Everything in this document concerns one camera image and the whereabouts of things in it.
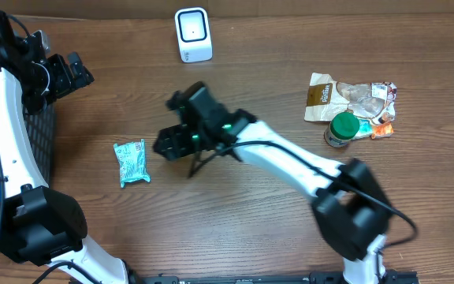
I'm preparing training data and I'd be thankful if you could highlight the teal snack bar wrapper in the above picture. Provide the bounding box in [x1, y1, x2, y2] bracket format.
[113, 139, 151, 188]

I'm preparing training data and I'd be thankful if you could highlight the brown cookie bag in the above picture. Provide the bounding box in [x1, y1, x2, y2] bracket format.
[304, 73, 397, 125]

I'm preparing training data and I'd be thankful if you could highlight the green lid jar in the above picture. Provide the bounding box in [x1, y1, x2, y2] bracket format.
[324, 112, 360, 148]

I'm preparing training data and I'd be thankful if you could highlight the orange tissue pack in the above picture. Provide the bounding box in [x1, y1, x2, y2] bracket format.
[371, 122, 394, 139]

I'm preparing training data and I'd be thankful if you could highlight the teal tissue pack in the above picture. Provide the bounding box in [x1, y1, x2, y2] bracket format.
[353, 119, 374, 140]

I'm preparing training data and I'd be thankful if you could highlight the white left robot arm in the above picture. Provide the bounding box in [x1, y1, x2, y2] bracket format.
[0, 10, 133, 283]

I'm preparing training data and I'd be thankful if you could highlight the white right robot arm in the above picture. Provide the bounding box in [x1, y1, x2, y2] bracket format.
[153, 81, 393, 283]

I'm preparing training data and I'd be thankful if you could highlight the white barcode scanner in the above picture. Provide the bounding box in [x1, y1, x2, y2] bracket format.
[174, 7, 213, 63]

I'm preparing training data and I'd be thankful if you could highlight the dark grey plastic basket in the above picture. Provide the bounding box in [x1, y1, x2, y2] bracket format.
[24, 105, 57, 184]

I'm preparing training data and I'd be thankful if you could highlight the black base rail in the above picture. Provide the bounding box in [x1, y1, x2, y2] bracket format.
[141, 270, 420, 284]

